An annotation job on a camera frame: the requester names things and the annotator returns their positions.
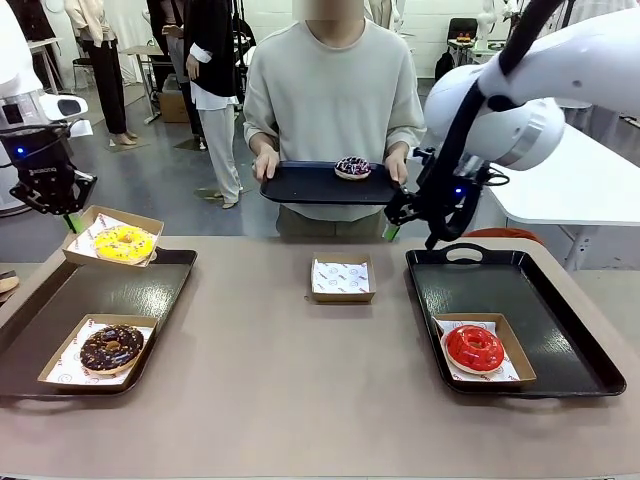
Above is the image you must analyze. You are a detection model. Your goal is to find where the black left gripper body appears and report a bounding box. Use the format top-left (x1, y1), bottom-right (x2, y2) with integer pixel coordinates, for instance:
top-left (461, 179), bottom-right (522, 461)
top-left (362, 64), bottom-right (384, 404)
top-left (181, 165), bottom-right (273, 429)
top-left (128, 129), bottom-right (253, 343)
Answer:
top-left (0, 127), bottom-right (76, 211)

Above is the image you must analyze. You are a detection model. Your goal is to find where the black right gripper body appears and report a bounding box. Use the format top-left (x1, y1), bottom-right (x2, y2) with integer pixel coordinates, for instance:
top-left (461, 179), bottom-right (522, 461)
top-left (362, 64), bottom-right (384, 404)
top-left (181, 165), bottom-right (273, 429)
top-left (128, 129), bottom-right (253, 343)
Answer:
top-left (412, 169), bottom-right (489, 226)

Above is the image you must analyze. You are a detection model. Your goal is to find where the white printed paper liner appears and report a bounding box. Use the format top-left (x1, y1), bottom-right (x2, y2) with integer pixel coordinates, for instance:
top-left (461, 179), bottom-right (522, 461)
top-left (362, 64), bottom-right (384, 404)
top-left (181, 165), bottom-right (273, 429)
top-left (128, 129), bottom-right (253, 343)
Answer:
top-left (74, 209), bottom-right (159, 264)
top-left (434, 319), bottom-right (521, 384)
top-left (312, 258), bottom-right (371, 295)
top-left (44, 319), bottom-right (154, 386)

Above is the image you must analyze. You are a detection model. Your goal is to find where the yellow glazed donut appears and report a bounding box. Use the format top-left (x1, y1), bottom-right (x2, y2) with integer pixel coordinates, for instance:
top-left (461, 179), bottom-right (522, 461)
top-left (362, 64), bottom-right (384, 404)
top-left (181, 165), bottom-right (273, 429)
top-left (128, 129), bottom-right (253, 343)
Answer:
top-left (93, 225), bottom-right (155, 265)

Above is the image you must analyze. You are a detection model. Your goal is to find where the brown cardboard food box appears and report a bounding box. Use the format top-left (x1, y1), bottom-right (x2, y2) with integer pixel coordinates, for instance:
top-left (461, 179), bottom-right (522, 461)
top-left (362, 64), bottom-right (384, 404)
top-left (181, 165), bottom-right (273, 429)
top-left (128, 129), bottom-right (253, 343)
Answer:
top-left (62, 204), bottom-right (165, 269)
top-left (432, 313), bottom-right (538, 394)
top-left (310, 251), bottom-right (377, 305)
top-left (37, 313), bottom-right (159, 392)

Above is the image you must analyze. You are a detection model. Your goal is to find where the purple sprinkled donut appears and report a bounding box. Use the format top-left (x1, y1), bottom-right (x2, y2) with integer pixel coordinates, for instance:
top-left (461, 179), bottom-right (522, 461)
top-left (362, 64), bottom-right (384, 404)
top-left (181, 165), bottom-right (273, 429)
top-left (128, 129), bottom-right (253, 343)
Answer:
top-left (333, 155), bottom-right (372, 180)

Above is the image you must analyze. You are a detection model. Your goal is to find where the black serving tray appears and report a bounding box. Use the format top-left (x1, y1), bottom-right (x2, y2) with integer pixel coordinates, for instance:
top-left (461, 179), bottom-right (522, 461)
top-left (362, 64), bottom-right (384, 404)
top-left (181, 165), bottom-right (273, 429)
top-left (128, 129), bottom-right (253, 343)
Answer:
top-left (258, 159), bottom-right (404, 206)

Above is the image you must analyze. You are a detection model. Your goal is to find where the red glazed donut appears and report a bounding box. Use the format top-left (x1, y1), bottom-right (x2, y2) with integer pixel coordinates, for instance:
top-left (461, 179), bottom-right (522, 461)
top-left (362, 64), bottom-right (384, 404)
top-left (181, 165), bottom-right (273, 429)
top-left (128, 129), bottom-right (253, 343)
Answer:
top-left (439, 323), bottom-right (506, 376)

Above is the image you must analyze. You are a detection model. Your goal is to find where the chocolate glazed donut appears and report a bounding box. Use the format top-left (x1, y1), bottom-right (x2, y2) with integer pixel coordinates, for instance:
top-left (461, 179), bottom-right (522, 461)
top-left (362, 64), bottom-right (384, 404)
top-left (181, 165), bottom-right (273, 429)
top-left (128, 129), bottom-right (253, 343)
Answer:
top-left (79, 323), bottom-right (146, 377)

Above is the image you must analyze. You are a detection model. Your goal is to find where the person's right forearm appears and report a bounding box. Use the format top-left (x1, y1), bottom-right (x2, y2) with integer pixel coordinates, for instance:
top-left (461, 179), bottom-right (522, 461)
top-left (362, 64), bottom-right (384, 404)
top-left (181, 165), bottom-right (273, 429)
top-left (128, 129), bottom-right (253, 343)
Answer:
top-left (249, 132), bottom-right (279, 156)

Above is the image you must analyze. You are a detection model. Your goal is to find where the person's left hand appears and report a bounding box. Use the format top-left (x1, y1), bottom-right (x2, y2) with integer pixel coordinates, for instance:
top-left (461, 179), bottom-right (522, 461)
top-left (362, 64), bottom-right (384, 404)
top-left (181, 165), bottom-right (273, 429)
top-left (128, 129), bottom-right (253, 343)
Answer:
top-left (384, 154), bottom-right (409, 185)

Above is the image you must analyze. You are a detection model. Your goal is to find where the person's right hand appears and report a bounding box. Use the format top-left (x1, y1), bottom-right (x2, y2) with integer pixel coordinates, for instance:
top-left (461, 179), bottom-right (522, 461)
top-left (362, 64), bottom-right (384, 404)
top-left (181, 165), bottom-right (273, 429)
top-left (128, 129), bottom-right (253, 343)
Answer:
top-left (253, 149), bottom-right (280, 183)

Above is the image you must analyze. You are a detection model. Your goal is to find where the red round stool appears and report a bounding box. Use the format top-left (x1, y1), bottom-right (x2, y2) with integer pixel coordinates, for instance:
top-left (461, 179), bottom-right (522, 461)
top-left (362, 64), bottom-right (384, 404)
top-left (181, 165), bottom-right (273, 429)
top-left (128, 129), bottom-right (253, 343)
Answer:
top-left (462, 227), bottom-right (544, 246)

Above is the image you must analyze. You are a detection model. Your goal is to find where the large white table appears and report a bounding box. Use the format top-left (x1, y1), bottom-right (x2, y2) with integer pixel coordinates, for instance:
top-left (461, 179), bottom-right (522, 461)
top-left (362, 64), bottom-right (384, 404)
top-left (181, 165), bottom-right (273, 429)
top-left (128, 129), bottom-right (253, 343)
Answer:
top-left (484, 119), bottom-right (640, 274)

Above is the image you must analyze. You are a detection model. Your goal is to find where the light wooden table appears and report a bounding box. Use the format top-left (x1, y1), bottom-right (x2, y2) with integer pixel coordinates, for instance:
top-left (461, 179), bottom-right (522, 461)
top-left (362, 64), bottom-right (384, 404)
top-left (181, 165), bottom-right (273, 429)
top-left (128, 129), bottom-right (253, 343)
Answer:
top-left (27, 38), bottom-right (66, 96)

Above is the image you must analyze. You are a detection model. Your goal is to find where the brown cardboard carton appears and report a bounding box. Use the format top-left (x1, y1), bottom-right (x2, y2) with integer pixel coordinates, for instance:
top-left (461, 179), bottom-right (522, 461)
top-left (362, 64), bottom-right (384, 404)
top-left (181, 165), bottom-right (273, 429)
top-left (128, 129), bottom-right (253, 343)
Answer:
top-left (158, 74), bottom-right (192, 124)

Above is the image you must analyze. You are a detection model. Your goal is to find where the person in beige sweater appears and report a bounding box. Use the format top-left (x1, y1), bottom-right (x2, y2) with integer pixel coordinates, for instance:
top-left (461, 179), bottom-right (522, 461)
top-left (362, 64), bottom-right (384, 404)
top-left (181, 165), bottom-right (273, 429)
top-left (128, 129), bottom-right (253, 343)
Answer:
top-left (243, 17), bottom-right (427, 241)

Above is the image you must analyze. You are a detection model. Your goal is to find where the black backpack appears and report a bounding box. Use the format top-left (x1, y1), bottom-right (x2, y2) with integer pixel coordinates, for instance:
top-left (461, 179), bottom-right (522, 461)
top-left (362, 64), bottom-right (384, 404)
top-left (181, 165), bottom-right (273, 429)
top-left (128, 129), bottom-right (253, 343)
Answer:
top-left (433, 52), bottom-right (454, 84)

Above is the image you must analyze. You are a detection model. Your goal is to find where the grey workbench with equipment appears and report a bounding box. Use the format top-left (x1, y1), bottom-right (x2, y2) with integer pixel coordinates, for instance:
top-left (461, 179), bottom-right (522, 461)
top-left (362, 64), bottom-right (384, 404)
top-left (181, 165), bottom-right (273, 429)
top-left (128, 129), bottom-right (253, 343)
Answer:
top-left (447, 37), bottom-right (501, 66)

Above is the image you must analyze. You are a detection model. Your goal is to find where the small wood-top desk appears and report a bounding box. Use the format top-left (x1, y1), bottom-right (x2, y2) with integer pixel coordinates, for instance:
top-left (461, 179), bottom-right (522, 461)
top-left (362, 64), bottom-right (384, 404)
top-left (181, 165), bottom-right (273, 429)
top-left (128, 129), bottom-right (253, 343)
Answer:
top-left (119, 44), bottom-right (166, 126)

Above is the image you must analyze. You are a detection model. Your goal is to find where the black office chair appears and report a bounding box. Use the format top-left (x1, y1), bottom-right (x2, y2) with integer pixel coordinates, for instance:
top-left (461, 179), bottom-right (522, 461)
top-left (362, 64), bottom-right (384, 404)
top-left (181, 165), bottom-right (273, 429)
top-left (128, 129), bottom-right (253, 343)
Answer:
top-left (447, 18), bottom-right (480, 41)

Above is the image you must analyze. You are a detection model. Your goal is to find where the person in black outfit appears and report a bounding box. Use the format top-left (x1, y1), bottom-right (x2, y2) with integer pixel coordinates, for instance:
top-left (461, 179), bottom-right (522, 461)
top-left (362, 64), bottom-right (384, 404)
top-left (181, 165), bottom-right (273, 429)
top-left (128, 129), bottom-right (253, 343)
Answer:
top-left (145, 0), bottom-right (187, 76)

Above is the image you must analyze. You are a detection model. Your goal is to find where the black plastic tray with handles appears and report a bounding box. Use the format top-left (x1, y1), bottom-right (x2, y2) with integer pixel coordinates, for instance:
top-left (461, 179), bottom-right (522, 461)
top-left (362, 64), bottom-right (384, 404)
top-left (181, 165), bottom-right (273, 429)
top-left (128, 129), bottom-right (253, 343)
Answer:
top-left (0, 248), bottom-right (199, 399)
top-left (404, 243), bottom-right (628, 400)

